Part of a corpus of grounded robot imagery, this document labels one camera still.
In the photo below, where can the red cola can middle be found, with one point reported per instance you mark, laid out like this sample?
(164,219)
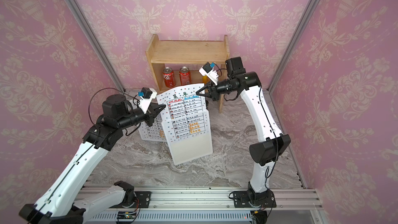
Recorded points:
(185,76)

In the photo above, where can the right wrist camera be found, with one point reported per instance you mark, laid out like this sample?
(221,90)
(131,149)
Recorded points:
(210,70)

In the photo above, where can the white rack board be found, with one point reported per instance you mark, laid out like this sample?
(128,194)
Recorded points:
(143,132)
(191,149)

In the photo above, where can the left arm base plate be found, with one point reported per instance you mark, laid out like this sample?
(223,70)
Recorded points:
(141,200)

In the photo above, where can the wooden two-tier shelf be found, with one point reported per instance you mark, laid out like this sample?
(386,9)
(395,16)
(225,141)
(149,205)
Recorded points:
(159,53)

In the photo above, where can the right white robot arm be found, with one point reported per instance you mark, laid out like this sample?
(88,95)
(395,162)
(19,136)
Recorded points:
(272,142)

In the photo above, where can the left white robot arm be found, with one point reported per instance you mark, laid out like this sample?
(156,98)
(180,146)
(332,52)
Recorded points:
(58,205)

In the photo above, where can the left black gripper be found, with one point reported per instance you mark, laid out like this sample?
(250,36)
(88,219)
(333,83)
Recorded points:
(152,112)

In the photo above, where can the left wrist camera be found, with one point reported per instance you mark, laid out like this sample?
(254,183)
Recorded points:
(146,96)

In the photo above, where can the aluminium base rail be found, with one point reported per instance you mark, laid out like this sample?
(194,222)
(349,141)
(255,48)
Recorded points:
(172,198)

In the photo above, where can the paper menu sheet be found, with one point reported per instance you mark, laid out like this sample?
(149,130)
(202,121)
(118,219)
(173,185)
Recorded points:
(156,131)
(185,115)

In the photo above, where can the red cola can left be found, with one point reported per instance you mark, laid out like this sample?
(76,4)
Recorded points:
(168,77)

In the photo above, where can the orange soda can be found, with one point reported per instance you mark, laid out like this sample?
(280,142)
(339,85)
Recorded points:
(205,79)

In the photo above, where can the small green circuit board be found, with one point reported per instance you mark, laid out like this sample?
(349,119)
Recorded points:
(126,215)

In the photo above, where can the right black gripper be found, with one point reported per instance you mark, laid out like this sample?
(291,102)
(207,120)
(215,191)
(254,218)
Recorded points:
(214,93)

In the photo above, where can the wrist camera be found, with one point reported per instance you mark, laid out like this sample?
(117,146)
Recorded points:
(210,70)
(146,96)

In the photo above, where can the red cola can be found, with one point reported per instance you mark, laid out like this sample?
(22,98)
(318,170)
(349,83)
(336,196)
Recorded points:
(185,76)
(168,77)

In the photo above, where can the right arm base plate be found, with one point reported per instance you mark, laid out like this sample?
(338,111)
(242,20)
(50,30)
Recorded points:
(246,199)

